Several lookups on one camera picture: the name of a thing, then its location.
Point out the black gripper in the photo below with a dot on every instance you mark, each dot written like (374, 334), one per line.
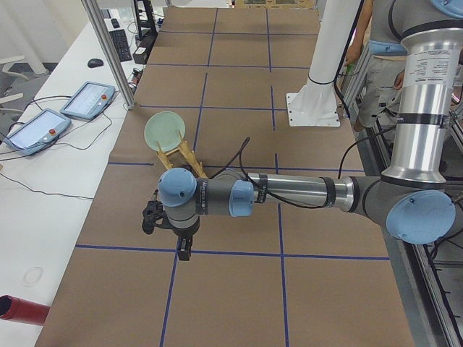
(184, 233)

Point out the light green plate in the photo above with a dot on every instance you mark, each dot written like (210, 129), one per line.
(164, 131)

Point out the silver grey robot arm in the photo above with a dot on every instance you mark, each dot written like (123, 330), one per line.
(407, 199)

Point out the wooden plate rack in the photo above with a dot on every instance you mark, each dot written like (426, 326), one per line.
(180, 155)

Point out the brown paper table cover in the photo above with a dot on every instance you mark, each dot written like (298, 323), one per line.
(283, 276)

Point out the far teach pendant tablet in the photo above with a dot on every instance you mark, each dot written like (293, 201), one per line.
(89, 101)

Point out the teach pendant tablet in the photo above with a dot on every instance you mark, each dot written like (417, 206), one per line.
(39, 132)
(89, 101)

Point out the red cylinder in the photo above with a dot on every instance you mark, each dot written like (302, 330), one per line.
(19, 310)

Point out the near teach pendant tablet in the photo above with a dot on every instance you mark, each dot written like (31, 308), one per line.
(39, 132)

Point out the black box with label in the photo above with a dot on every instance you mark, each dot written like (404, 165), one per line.
(142, 53)

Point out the black computer mouse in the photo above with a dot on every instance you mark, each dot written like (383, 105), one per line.
(93, 63)

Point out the black keyboard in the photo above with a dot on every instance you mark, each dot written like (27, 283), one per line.
(119, 39)

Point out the black tripod stand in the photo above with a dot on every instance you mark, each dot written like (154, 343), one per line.
(144, 19)

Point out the small black device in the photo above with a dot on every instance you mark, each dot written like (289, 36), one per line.
(115, 23)

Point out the grey office chair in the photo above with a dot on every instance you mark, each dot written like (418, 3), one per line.
(19, 85)

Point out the person in grey shorts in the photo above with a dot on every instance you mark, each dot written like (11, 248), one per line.
(387, 61)

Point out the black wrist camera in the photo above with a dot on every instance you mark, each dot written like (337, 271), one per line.
(153, 215)

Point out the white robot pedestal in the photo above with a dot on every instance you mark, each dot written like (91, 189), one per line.
(315, 104)

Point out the aluminium frame post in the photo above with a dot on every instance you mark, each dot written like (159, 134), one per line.
(106, 43)

